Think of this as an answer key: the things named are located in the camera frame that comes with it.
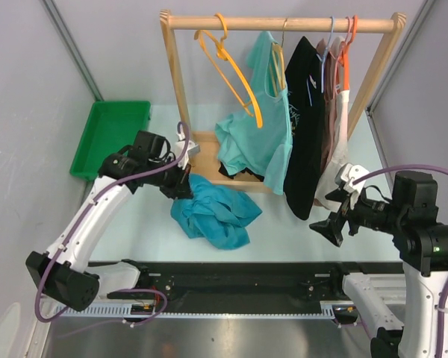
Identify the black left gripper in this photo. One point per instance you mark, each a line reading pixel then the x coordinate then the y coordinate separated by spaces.
pixel 181 187

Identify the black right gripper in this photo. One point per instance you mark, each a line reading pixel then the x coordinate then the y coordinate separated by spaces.
pixel 331 227

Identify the teal blue t shirt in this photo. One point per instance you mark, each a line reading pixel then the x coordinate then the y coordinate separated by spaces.
pixel 216 213

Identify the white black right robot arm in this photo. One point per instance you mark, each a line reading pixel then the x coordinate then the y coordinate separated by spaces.
pixel 410 217

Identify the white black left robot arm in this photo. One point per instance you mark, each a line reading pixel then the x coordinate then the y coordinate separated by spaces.
pixel 63 272

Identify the black t shirt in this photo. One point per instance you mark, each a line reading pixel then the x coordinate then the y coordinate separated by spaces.
pixel 307 110

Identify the mint green t shirt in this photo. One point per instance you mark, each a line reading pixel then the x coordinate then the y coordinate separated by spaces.
pixel 263 152

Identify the light blue plastic hanger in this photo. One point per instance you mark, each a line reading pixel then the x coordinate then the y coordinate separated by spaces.
pixel 324 56

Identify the pink plastic hanger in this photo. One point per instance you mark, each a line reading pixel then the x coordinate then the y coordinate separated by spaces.
pixel 340 48

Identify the orange plastic hanger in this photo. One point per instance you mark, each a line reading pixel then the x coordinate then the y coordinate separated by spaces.
pixel 344 57

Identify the wooden hanger metal hook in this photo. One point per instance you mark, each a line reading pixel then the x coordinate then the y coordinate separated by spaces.
pixel 278 61

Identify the wooden clothes rack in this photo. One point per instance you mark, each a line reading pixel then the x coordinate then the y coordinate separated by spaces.
pixel 205 163

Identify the white garment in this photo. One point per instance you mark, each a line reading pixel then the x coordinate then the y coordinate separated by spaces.
pixel 340 153

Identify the green plastic tray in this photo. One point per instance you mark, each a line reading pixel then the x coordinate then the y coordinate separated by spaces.
pixel 110 126

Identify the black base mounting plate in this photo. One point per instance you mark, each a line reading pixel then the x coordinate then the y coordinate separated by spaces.
pixel 293 284

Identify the pink beige garment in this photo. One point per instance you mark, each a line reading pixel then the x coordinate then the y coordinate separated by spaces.
pixel 329 118

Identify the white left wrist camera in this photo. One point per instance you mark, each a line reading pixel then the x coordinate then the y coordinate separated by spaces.
pixel 184 150

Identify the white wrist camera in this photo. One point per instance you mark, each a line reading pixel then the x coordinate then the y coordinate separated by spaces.
pixel 348 177
pixel 184 150

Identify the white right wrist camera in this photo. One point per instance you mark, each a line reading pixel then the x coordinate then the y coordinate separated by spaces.
pixel 348 177

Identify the white slotted cable duct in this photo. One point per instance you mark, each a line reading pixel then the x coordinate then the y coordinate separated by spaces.
pixel 136 310

